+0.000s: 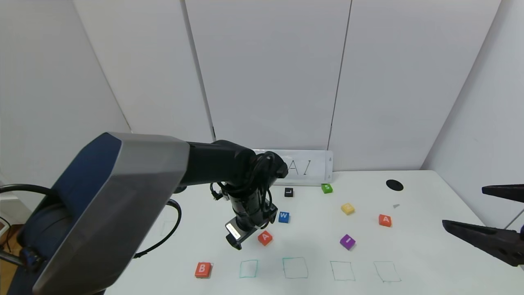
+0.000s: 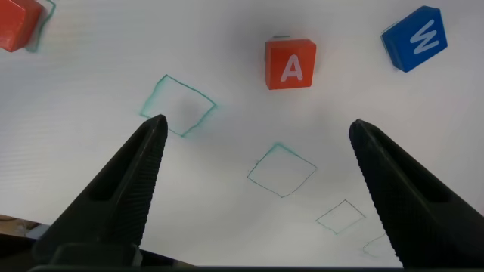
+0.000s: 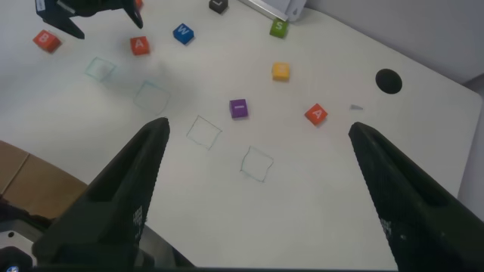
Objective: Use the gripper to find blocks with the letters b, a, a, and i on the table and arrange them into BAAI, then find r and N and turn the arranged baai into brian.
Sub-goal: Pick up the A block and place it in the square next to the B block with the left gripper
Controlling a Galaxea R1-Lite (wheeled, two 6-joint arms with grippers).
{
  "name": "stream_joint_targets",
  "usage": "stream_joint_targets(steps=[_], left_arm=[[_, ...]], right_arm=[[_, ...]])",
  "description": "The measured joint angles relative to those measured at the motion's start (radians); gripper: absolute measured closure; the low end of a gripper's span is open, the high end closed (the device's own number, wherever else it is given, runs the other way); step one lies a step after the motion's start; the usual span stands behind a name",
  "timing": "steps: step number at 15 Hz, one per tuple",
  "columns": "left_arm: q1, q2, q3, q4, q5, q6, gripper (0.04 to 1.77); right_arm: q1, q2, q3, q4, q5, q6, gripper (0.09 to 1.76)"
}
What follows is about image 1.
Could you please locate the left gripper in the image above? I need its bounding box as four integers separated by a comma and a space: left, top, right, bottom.
225, 187, 271, 250

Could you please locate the white BAAI sign board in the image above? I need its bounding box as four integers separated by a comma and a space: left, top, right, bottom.
253, 150, 334, 186

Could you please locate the thick black left arm hose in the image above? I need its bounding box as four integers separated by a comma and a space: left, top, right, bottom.
133, 200, 183, 259

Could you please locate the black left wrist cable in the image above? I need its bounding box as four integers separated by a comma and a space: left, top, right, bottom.
211, 152, 283, 205

